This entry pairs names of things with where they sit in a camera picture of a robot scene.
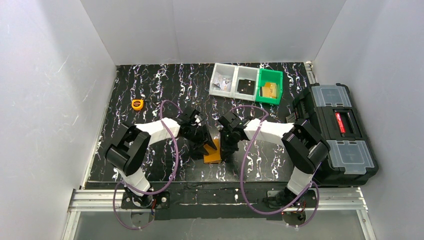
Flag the orange leather card holder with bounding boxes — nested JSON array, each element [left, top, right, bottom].
[[203, 137, 221, 164]]

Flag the black credit card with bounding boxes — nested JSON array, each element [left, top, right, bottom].
[[247, 80, 257, 95], [237, 79, 251, 95]]

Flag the gold card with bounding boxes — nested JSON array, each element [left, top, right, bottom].
[[259, 86, 275, 99], [268, 82, 278, 99]]

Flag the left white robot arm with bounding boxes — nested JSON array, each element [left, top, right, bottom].
[[105, 107, 217, 197]]

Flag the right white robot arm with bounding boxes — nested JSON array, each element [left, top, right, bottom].
[[218, 112, 331, 196]]

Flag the photo cards in bin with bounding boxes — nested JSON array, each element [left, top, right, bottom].
[[212, 75, 232, 92]]

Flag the left grey plastic bin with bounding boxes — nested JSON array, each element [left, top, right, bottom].
[[209, 63, 238, 98]]

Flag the grey plastic bin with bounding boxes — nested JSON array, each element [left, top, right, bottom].
[[209, 63, 238, 98], [231, 66, 260, 102]]

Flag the green plastic bin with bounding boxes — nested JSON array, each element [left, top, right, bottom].
[[255, 68, 284, 106]]

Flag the yellow tape measure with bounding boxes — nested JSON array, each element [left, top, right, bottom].
[[131, 99, 144, 111]]

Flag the middle grey plastic bin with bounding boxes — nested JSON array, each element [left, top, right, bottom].
[[231, 66, 260, 102]]

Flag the black plastic toolbox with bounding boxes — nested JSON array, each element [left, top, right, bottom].
[[292, 83, 379, 187]]

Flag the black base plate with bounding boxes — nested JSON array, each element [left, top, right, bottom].
[[120, 180, 319, 221]]

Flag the aluminium frame rail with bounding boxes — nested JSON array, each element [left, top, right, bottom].
[[62, 188, 376, 240]]

